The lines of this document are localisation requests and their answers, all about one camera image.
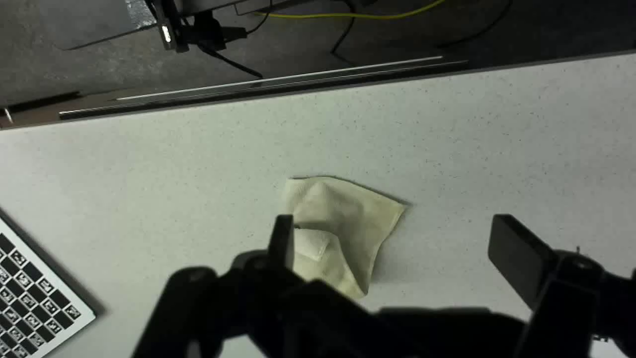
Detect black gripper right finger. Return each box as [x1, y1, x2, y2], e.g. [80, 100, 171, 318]
[487, 213, 636, 358]

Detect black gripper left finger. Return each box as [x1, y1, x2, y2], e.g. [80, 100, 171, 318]
[132, 213, 374, 358]

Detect cream cloth towel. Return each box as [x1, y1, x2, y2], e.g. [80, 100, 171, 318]
[283, 173, 412, 303]

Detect long silver metal bar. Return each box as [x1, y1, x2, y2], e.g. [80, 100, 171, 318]
[58, 54, 470, 120]

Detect checkered calibration board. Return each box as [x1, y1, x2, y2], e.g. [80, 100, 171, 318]
[0, 209, 100, 358]

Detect black floor cable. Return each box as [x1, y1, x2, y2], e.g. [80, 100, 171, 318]
[328, 0, 360, 66]

